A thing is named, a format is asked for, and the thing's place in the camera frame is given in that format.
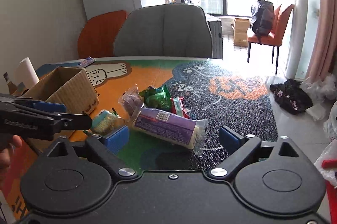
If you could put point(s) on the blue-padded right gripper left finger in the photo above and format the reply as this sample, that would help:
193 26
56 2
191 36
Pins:
103 150

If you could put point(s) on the teal wrapped biscuit pack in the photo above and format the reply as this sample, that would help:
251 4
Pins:
106 121

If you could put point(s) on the purple wrapped cake roll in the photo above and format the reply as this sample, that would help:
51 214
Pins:
172 128

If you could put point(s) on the black backpack on chair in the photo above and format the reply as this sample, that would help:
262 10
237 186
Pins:
262 18

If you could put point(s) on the cardboard box on floor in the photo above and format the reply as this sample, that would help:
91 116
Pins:
240 27

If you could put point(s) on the orange chair by wall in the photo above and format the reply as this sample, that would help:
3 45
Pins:
97 37

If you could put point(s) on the orange chair by window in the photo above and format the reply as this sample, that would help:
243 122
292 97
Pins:
275 37

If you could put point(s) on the black clothes pile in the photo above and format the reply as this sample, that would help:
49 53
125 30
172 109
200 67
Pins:
290 97

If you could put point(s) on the brown glass bottle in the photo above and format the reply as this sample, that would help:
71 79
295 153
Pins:
11 86

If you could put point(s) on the red green snack bar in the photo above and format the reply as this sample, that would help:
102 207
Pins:
177 107

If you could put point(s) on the white paper roll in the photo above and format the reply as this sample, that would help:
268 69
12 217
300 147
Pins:
26 74

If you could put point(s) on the grey upholstered chair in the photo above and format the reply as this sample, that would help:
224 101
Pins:
170 30

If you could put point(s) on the green candy bag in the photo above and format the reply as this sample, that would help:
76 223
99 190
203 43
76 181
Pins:
157 98

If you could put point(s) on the red white plastic bag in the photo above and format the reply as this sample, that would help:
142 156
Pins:
326 164

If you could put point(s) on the person's left hand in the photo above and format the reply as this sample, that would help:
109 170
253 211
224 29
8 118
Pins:
7 154

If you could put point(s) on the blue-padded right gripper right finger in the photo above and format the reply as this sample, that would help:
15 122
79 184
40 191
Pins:
241 151

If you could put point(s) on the colourful cartoon table mat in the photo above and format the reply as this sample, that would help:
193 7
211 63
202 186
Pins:
57 178

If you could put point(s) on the clear bag purple snacks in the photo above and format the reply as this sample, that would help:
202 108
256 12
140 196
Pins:
131 100

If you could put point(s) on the small blue card box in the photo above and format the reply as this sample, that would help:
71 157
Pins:
86 62

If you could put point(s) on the open cardboard box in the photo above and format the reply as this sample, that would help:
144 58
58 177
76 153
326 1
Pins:
69 86

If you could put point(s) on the pink curtain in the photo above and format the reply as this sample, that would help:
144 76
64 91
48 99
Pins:
324 50

